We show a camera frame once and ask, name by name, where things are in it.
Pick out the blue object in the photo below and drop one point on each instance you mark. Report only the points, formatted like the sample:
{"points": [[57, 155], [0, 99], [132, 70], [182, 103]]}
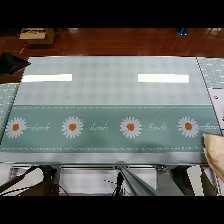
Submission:
{"points": [[182, 31]]}

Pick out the cream shirt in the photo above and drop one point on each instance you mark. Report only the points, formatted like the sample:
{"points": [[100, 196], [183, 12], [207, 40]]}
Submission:
{"points": [[215, 156]]}

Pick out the silver frame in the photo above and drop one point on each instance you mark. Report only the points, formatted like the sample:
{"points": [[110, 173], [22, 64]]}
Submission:
{"points": [[140, 183]]}

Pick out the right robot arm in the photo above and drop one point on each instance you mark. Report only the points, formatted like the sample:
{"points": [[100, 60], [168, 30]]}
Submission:
{"points": [[181, 180]]}

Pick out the black garment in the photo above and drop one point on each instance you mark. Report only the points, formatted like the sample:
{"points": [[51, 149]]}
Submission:
{"points": [[11, 63]]}

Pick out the cardboard box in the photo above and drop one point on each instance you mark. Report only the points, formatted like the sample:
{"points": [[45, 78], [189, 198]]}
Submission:
{"points": [[36, 35]]}

